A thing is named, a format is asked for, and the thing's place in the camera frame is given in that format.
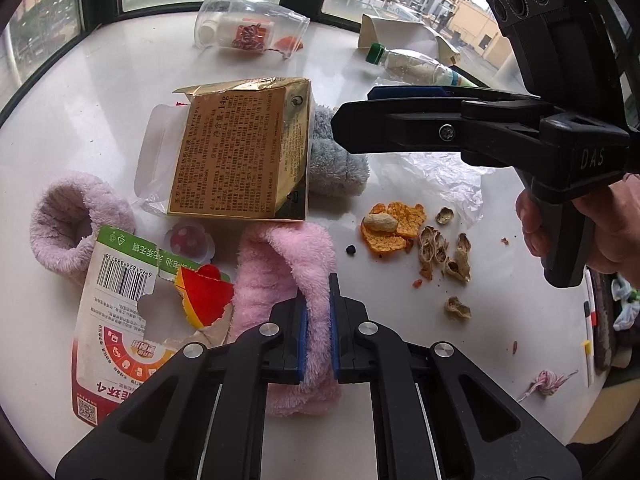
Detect right human hand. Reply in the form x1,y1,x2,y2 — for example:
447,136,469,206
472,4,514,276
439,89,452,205
515,173,640,276

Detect broken peanut shell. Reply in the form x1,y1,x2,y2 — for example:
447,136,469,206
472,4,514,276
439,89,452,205
444,296,472,321

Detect clear plastic cup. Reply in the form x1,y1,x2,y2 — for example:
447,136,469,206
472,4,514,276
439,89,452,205
194,0,310,60

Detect white torn paper box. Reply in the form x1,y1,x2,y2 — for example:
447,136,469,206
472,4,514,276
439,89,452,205
358,14,460,66

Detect green label plastic bottle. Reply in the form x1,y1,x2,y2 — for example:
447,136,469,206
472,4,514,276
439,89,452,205
366,42,476,88

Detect pink white twine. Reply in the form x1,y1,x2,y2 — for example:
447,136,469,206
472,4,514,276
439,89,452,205
518,370,578,403

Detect pink fuzzy sock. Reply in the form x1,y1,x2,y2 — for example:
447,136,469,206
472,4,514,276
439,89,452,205
227,222,341,417

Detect orange peel pieces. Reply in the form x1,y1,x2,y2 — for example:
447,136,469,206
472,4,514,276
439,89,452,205
360,202,426,257

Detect peanut shell pile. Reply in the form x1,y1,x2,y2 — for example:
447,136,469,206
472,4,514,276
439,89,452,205
418,207,472,284

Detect small jelly cup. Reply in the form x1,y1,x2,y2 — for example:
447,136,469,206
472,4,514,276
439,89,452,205
162,220,216,263

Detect white pen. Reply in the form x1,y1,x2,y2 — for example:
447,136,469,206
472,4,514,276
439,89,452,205
582,269,597,388

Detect mauve fuzzy sock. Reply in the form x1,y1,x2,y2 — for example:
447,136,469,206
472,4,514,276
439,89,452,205
29,172,136,284

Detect gold cardboard box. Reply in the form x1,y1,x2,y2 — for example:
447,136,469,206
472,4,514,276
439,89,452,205
134,77,314,221

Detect red white torn carton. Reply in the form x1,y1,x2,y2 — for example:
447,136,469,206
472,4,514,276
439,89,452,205
72,226,233,427

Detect grey fuzzy sock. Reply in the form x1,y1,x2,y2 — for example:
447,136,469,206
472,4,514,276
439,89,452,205
308,105,370,198

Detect crumpled clear plastic bag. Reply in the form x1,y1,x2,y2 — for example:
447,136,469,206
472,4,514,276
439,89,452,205
369,152,495,226

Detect whole peanut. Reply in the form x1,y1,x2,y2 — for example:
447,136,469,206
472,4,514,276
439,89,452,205
362,212,398,233

